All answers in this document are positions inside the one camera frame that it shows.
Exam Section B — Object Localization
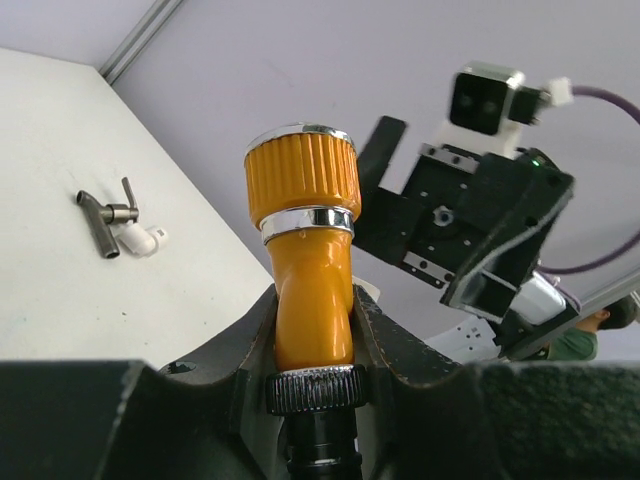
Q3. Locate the person in green shirt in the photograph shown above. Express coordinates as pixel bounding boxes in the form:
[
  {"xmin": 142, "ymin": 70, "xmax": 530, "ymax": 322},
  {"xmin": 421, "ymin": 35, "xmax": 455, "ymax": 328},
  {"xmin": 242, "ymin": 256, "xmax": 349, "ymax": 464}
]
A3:
[{"xmin": 544, "ymin": 296, "xmax": 639, "ymax": 361}]

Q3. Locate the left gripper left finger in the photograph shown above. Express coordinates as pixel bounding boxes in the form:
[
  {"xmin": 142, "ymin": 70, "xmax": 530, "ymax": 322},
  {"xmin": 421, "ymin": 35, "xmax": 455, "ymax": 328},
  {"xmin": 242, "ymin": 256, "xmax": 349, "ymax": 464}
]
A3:
[{"xmin": 1, "ymin": 288, "xmax": 285, "ymax": 479}]

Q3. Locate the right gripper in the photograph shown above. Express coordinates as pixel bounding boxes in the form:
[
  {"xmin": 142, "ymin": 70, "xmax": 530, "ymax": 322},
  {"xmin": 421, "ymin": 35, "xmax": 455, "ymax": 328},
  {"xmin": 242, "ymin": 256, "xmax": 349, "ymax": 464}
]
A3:
[{"xmin": 355, "ymin": 115, "xmax": 575, "ymax": 320}]

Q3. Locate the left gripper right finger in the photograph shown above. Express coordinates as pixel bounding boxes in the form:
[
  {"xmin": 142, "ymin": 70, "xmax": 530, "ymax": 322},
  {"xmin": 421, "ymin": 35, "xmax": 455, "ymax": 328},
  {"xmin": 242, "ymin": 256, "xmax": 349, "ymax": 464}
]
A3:
[{"xmin": 353, "ymin": 288, "xmax": 639, "ymax": 479}]

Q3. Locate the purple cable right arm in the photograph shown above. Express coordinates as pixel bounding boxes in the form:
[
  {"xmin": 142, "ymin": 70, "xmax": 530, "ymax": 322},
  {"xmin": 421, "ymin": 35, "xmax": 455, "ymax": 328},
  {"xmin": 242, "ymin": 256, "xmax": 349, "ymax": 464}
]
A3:
[{"xmin": 539, "ymin": 85, "xmax": 640, "ymax": 276}]

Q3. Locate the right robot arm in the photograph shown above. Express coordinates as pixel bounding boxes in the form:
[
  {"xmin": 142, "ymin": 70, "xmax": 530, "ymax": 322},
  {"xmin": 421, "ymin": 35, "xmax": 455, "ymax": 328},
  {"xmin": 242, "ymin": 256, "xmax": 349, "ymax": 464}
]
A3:
[{"xmin": 354, "ymin": 116, "xmax": 578, "ymax": 360}]

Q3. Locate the orange water faucet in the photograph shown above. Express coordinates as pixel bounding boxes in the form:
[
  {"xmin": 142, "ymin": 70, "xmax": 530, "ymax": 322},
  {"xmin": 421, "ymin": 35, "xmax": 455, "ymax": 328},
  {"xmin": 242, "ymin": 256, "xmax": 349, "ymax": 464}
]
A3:
[{"xmin": 244, "ymin": 123, "xmax": 364, "ymax": 416}]

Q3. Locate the dark metal faucet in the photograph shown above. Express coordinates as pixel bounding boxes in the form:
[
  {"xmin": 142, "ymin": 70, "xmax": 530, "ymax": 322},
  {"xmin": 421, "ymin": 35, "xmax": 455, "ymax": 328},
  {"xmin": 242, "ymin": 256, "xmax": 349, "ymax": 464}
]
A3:
[{"xmin": 75, "ymin": 177, "xmax": 140, "ymax": 260}]

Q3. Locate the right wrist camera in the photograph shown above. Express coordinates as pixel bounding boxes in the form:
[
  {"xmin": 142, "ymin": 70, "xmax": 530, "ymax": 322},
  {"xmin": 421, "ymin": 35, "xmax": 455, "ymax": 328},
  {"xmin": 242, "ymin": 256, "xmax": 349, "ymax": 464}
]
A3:
[{"xmin": 433, "ymin": 61, "xmax": 573, "ymax": 158}]

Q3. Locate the white elbow fitting right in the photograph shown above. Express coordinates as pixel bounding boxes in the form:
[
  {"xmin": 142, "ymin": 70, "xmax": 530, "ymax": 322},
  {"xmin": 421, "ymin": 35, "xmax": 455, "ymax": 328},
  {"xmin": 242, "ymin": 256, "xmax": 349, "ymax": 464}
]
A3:
[{"xmin": 116, "ymin": 223, "xmax": 169, "ymax": 258}]

